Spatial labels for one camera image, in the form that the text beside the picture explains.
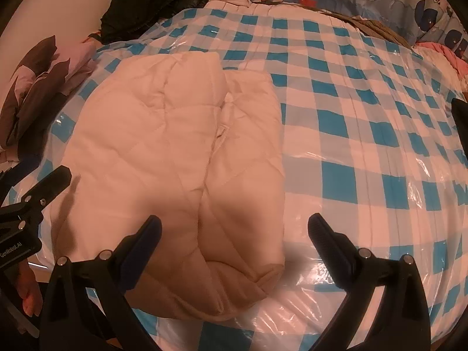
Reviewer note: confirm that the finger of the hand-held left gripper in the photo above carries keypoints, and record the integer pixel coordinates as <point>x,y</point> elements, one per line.
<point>51,184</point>

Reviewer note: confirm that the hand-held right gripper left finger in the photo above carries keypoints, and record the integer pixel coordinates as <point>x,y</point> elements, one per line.
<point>146,245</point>

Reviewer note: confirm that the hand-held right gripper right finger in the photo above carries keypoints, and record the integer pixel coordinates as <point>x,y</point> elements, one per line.
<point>327,248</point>

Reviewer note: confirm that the white quilted jacket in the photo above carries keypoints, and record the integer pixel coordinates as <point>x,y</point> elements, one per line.
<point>146,146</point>

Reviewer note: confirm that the person's left hand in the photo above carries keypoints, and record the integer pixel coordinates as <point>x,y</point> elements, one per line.
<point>27,292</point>

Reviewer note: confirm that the pink and brown pillow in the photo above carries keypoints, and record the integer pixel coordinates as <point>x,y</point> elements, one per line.
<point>36,80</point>

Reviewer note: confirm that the blue checkered plastic sheet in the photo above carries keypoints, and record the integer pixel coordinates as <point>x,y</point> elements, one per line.
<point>365,117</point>

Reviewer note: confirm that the dark cloth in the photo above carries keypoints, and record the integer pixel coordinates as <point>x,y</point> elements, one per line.
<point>461,113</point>

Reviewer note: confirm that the black jacket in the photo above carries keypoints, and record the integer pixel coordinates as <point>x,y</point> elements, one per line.
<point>161,3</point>

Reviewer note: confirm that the olive cloth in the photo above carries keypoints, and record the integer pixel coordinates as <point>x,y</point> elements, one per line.
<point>380,29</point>

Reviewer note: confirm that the pink cloth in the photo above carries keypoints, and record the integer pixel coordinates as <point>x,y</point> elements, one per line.
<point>446,53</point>

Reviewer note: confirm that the white quilt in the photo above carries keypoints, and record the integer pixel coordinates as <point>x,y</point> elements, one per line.
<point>226,0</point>

